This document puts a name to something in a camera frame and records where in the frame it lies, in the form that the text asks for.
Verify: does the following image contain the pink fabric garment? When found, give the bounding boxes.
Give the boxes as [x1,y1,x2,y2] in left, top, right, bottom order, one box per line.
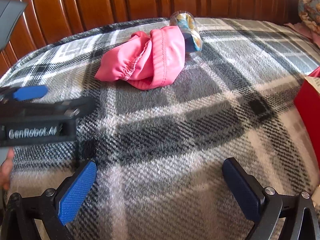
[95,26,185,90]

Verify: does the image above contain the clear plastic candy jar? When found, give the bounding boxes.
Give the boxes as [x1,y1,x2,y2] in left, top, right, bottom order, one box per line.
[169,10,203,60]

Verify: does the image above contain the person's left hand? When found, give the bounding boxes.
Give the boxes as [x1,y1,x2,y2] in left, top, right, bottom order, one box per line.
[0,148,15,190]

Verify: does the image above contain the brown wooden headboard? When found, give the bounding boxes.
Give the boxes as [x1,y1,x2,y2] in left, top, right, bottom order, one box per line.
[1,0,299,73]

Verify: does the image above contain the grey plaid fleece blanket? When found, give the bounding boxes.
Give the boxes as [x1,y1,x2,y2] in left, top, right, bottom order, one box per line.
[1,18,319,239]

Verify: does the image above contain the red hexagonal box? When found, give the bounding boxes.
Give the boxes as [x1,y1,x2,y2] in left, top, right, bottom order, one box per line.
[294,67,319,165]

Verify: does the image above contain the pink floral pillow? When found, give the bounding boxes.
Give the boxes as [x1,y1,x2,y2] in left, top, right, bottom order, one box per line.
[284,23,320,46]

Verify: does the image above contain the floral folded quilt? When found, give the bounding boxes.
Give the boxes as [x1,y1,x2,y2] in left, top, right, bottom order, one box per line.
[298,0,319,34]

